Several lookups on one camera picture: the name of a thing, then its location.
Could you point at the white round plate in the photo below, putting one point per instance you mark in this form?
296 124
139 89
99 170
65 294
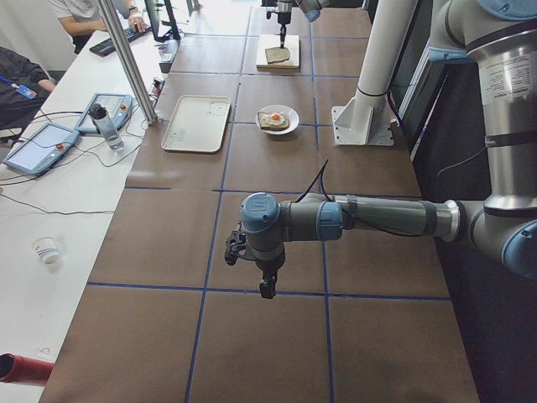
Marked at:
288 111

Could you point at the person in black jacket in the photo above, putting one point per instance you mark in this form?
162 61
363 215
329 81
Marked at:
24 89

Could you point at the clear water bottle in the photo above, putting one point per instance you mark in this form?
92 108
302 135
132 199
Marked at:
105 126

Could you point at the white paper cup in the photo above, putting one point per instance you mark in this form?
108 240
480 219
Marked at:
46 249

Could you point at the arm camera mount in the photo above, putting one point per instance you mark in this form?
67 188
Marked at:
237 248

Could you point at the near teach pendant tablet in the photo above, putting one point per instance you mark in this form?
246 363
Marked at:
42 150

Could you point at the plain bread slice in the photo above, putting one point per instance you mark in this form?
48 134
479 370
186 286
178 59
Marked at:
276 55

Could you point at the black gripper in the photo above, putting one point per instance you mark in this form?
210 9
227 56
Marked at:
284 18
268 267

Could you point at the black computer monitor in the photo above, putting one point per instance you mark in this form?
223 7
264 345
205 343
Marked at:
162 20

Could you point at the aluminium frame post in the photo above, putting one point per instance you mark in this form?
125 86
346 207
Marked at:
130 67

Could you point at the teach pendant tablet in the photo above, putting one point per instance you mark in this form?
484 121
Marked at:
119 108
42 150

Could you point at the far teach pendant tablet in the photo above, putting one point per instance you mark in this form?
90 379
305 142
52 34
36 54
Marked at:
119 108

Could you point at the wooden cutting board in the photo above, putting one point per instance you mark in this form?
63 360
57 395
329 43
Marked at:
292 42

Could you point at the cream plastic tray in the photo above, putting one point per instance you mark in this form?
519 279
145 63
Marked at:
197 125

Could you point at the red cylinder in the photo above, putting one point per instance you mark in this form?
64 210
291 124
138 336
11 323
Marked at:
25 371

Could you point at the toast with fried egg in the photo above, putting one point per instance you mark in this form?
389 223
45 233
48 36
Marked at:
275 121

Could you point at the white pillar with base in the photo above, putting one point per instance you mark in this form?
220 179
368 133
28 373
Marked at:
365 119

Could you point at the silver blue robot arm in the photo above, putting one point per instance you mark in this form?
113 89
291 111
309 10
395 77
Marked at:
283 8
500 38

